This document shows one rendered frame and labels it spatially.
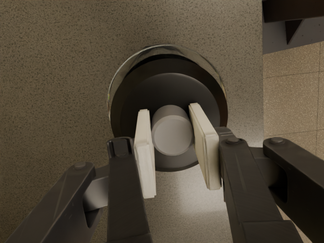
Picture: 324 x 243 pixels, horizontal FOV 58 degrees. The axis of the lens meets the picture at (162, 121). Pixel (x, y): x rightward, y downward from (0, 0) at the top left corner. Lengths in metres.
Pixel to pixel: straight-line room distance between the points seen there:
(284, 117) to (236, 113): 1.11
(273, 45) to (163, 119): 1.35
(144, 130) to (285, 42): 1.40
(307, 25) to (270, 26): 0.17
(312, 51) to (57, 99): 1.32
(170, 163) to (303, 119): 1.46
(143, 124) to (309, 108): 1.52
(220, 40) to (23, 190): 0.43
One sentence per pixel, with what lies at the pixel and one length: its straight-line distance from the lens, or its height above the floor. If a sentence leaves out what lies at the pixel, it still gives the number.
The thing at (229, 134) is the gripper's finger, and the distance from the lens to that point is 0.16.
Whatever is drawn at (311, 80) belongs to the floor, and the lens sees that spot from 1.63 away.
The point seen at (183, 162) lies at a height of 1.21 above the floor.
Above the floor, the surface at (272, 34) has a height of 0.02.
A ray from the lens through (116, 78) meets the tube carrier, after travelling 0.26.
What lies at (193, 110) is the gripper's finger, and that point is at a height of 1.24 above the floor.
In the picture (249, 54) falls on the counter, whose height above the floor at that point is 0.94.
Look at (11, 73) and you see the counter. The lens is 0.53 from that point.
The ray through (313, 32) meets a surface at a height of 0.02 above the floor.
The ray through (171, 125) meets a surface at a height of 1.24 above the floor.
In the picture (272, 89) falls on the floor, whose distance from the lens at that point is 1.56.
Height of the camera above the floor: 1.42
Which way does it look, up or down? 73 degrees down
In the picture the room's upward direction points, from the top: 174 degrees clockwise
